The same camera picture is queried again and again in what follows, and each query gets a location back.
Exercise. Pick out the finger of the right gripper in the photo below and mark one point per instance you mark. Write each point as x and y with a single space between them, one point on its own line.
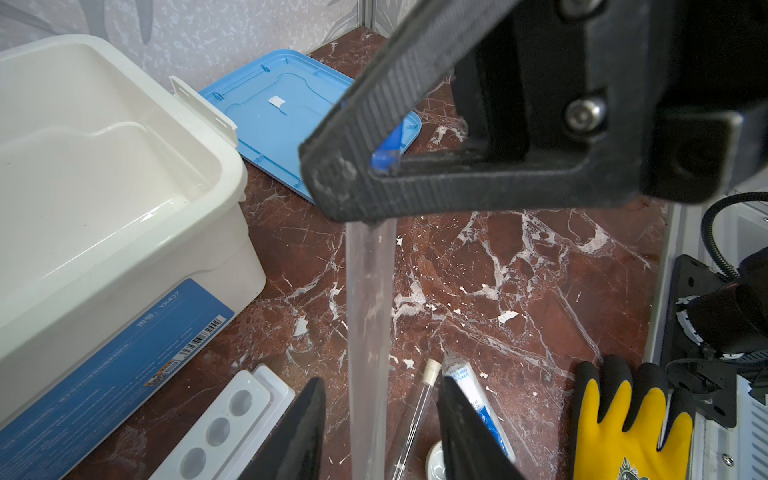
426 45

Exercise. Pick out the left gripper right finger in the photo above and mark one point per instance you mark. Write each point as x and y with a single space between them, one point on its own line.
469 449

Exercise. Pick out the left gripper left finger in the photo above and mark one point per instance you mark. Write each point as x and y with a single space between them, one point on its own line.
294 449

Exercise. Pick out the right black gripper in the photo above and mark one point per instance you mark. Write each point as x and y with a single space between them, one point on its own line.
574 104

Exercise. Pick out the white capped test tube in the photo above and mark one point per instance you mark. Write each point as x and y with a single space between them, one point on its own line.
404 440

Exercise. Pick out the blue capped test tube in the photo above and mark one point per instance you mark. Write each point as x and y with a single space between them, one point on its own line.
369 282

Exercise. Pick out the small white crucible cup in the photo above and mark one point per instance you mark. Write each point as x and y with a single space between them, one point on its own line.
434 465

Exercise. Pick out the white test tube rack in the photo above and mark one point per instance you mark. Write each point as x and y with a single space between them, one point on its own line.
231 430

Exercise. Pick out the blue plastic bin lid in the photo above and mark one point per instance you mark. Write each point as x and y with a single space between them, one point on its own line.
276 102

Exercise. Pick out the wrapped white blue bandage roll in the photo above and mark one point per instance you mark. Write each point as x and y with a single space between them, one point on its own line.
461 371

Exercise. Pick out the yellow work glove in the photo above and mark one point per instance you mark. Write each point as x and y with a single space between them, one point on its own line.
629 424

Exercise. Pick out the white plastic storage bin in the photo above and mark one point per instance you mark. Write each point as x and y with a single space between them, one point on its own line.
124 248

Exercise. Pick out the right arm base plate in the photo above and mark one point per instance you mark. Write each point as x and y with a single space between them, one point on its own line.
715 331

